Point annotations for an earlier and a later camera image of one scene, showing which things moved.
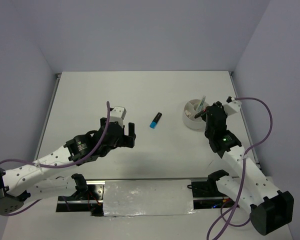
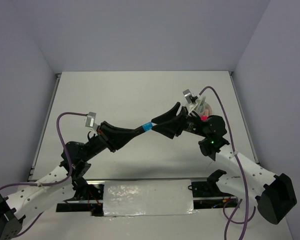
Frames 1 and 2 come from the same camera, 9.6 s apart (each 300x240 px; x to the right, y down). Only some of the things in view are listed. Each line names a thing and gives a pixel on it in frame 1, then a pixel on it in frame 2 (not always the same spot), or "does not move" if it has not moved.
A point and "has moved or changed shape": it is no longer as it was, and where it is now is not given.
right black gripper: x=220 y=103 to x=173 y=126
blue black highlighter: x=156 y=118 has moved or changed shape
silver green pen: x=199 y=108 does not move
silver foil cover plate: x=148 y=197 does not move
